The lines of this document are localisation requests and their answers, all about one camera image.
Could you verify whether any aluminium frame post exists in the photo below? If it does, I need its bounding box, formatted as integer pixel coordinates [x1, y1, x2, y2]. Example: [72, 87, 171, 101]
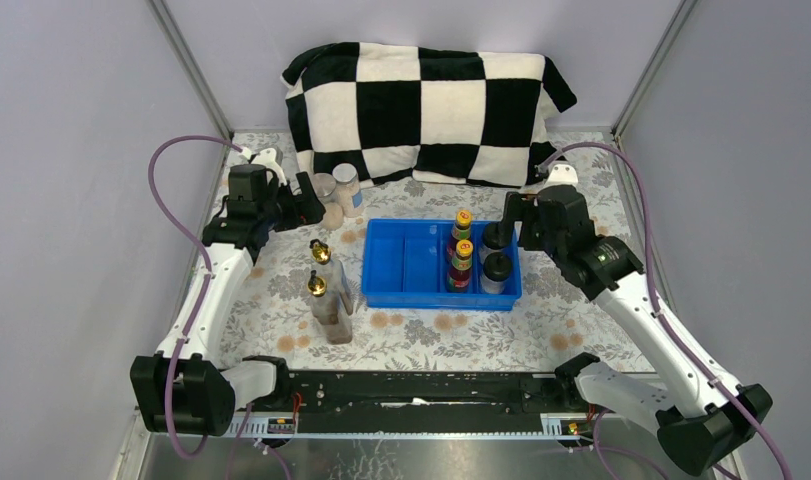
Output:
[145, 0, 233, 139]
[611, 0, 700, 139]

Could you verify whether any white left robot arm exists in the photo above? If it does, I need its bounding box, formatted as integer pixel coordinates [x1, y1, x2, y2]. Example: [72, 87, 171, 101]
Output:
[130, 164, 325, 437]

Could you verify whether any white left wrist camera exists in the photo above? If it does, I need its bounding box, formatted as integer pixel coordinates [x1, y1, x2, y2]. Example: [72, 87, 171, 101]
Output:
[239, 147, 288, 185]

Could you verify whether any clear jar with steel lid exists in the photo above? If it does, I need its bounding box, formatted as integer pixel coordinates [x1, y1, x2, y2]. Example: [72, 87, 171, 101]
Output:
[311, 173, 344, 231]

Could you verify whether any aluminium frame post left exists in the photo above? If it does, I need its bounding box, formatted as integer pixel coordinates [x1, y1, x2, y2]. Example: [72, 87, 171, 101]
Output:
[145, 0, 233, 139]

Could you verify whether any blue plastic divided bin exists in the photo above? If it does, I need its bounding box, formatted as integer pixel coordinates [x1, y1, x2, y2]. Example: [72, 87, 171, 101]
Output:
[361, 218, 522, 311]

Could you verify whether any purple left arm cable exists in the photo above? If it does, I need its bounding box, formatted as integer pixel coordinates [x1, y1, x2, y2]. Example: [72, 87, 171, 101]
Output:
[147, 135, 247, 460]

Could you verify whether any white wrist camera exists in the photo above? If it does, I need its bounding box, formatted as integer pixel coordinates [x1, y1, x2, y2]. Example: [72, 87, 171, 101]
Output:
[239, 147, 288, 185]
[544, 161, 579, 188]

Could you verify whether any sauce bottle yellow cap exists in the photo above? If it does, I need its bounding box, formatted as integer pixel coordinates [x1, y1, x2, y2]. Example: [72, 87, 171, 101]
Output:
[445, 239, 474, 293]
[446, 209, 473, 260]

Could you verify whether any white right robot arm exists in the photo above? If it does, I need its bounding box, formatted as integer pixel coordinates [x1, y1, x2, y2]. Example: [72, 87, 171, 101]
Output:
[491, 185, 773, 476]

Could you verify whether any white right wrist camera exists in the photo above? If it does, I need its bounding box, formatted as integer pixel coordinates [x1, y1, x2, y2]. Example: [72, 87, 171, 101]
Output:
[544, 161, 579, 188]

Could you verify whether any glass oil bottle gold stopper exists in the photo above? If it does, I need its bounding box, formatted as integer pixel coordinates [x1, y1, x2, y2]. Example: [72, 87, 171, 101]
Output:
[309, 239, 354, 316]
[307, 270, 353, 345]

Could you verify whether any black and white checkered blanket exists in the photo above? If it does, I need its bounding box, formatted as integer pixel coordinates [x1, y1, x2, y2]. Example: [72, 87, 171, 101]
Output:
[281, 42, 577, 188]

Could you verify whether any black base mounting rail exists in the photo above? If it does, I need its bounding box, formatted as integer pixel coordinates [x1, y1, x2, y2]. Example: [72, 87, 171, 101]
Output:
[252, 370, 602, 436]

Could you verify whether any aluminium frame post right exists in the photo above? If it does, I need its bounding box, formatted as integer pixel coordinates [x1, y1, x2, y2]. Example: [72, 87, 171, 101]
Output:
[611, 0, 700, 139]

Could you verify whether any seed shaker black cap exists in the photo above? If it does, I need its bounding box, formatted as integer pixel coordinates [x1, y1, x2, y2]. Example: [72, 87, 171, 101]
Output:
[479, 222, 512, 263]
[480, 252, 513, 295]

